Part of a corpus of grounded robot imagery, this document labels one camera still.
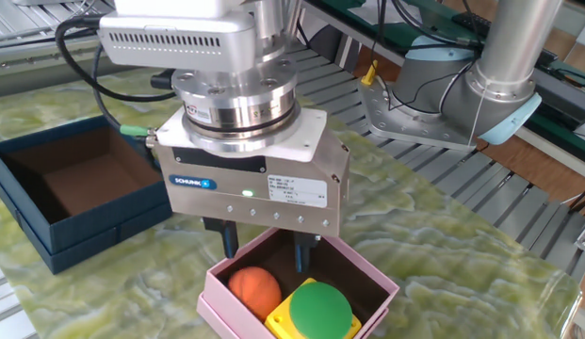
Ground silver Schunk gripper body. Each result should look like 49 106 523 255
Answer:
153 124 350 238

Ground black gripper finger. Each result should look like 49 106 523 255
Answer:
202 216 240 259
291 230 322 274

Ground orange toy basketball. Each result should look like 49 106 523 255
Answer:
227 266 283 323

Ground yellow box with green button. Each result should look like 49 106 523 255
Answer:
264 277 364 339

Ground pink cardboard box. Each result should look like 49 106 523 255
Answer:
196 225 400 339

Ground dark blue cardboard box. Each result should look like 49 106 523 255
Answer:
0 115 174 276

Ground green marble pattern sheet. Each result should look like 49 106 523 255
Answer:
0 49 583 339

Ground small yellow plastic clip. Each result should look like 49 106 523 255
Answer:
360 59 379 87

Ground black power strip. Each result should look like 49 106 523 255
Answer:
451 9 560 67

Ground green workbench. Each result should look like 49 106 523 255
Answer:
319 0 585 159

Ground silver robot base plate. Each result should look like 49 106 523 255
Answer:
359 77 479 153

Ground thin black base cable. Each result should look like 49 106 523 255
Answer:
385 51 477 114

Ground white cable tie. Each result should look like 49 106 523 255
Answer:
466 79 491 148

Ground black cables on table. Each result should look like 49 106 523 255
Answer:
0 0 103 49

